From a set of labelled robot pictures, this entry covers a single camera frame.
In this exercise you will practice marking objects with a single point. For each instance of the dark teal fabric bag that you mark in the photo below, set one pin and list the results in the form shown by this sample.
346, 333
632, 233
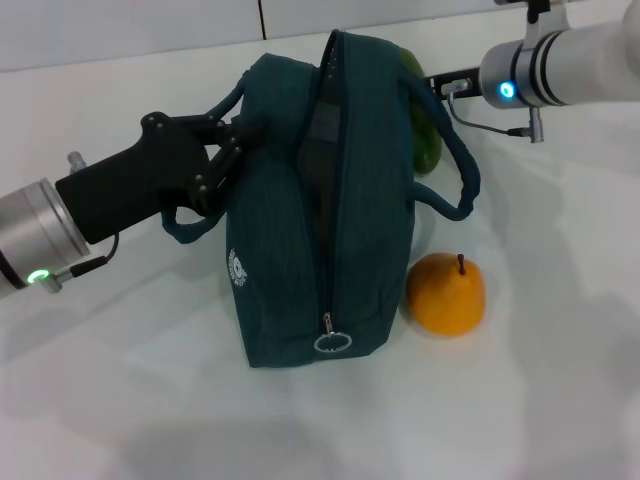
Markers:
370, 240

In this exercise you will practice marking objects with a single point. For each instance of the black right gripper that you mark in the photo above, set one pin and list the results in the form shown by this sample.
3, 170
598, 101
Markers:
457, 82

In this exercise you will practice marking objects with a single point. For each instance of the orange pear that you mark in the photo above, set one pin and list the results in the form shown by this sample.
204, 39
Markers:
445, 300

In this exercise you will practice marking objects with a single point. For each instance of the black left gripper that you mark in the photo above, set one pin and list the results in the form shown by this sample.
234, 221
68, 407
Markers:
135, 190

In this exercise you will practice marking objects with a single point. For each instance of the green cucumber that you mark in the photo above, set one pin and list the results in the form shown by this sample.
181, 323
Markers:
425, 145

